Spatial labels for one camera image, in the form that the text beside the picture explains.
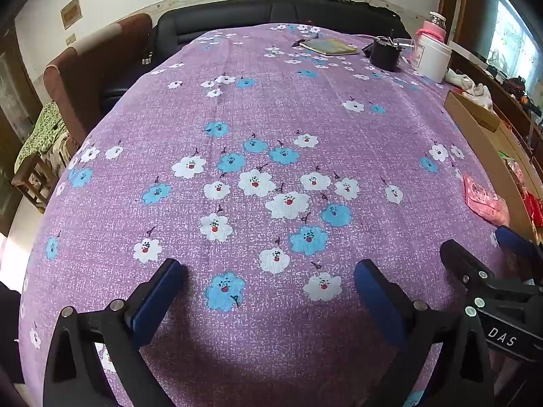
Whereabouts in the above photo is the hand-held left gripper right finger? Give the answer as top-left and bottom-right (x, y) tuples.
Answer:
(354, 258), (495, 407)

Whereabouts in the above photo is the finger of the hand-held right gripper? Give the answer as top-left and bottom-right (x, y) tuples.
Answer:
(440, 239), (543, 310)
(495, 226), (543, 264)

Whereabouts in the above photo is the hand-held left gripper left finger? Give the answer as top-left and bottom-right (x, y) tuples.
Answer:
(42, 258), (187, 407)

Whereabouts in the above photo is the cardboard box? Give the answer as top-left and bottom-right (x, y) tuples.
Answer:
(443, 91), (543, 244)

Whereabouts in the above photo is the pink printed snack packet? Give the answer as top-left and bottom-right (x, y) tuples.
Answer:
(462, 174), (510, 227)

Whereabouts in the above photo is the plain pink snack packet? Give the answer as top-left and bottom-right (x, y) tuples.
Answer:
(504, 156), (527, 191)

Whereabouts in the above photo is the white sock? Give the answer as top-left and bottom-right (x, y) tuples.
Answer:
(445, 69), (472, 88)
(462, 82), (495, 111)

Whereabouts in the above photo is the wooden stool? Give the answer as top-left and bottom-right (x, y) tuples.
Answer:
(12, 153), (56, 215)

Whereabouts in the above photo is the purple floral tablecloth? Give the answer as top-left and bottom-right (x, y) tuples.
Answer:
(19, 21), (516, 407)

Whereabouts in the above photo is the white plastic jar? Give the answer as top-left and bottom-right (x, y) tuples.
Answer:
(413, 34), (452, 84)

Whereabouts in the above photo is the green patterned cloth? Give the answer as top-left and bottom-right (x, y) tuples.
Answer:
(15, 102), (66, 174)

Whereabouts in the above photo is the window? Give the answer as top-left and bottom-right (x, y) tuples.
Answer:
(484, 0), (543, 81)

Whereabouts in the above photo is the black cup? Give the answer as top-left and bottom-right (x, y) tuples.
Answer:
(370, 36), (403, 72)

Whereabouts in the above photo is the clear plastic cup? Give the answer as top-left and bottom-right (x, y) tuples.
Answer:
(392, 38), (418, 65)

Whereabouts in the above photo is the brown armchair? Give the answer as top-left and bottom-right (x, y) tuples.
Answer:
(43, 13), (153, 149)

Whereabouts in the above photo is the yellow green notebook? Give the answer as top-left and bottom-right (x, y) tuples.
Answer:
(299, 37), (360, 57)

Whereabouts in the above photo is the black leather sofa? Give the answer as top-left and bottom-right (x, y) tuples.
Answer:
(99, 0), (412, 106)

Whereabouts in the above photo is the black strap with buckles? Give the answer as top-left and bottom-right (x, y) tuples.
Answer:
(142, 30), (155, 66)

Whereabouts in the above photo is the wooden door frame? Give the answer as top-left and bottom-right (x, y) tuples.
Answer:
(439, 0), (467, 43)

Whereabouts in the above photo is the small wall plaque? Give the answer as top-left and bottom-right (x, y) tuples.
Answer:
(60, 0), (82, 30)

